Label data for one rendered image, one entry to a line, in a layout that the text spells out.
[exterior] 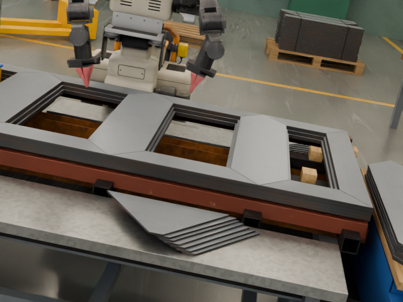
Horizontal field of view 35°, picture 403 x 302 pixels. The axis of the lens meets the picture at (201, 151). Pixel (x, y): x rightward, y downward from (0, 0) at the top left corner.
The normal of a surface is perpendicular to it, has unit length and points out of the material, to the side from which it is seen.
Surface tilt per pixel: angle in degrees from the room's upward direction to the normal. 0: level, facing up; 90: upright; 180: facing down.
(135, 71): 98
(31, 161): 90
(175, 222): 0
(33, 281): 0
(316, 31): 90
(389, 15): 90
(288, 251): 0
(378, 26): 90
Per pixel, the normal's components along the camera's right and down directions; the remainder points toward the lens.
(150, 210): 0.17, -0.92
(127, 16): -0.05, 0.34
